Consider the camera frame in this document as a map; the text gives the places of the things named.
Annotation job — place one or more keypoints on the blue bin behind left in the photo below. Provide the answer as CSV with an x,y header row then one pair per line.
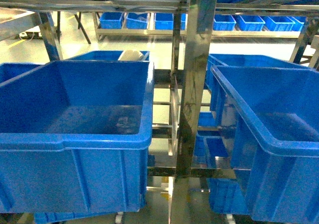
x,y
113,55

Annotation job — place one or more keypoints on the blue bin behind right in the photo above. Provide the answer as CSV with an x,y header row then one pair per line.
x,y
244,61

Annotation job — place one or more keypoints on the large blue bin left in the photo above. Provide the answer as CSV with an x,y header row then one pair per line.
x,y
74,137

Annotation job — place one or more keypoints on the large blue bin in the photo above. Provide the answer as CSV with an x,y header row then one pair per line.
x,y
269,119
74,137

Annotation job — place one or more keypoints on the large blue bin right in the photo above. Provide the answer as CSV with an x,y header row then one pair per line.
x,y
269,119

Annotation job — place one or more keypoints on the steel shelf upright post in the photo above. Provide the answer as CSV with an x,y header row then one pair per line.
x,y
198,38

